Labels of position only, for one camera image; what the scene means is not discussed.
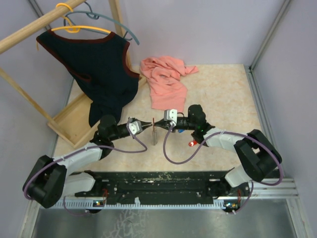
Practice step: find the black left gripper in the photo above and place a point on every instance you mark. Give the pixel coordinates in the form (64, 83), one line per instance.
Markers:
(145, 127)

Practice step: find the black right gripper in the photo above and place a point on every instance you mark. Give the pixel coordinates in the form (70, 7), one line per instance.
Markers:
(163, 124)

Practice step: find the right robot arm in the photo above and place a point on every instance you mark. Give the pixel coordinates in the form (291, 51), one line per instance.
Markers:
(257, 155)

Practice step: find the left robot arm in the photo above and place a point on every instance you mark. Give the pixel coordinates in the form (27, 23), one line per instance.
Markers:
(53, 178)

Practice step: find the red key tag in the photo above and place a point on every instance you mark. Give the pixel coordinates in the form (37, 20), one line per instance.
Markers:
(192, 143)

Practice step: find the pink cloth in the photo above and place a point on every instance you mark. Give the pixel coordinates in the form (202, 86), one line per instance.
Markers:
(163, 76)

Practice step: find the wooden clothes rack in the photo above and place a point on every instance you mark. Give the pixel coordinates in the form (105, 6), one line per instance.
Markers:
(39, 101)

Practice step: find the dark navy vest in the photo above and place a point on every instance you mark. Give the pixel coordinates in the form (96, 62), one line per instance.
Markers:
(99, 68)

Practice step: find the yellow clothes hanger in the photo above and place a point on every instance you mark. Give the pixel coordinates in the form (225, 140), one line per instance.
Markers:
(71, 28)

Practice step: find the grey-blue clothes hanger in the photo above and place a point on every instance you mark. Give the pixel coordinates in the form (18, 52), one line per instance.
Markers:
(93, 11)

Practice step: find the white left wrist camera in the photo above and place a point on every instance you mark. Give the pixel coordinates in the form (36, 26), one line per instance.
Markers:
(134, 126)

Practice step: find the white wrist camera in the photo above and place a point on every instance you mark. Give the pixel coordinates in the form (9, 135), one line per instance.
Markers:
(134, 126)
(170, 115)

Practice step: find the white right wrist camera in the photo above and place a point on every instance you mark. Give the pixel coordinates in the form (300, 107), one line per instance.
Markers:
(170, 115)

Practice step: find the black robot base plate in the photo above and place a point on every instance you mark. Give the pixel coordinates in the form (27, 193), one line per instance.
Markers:
(163, 188)

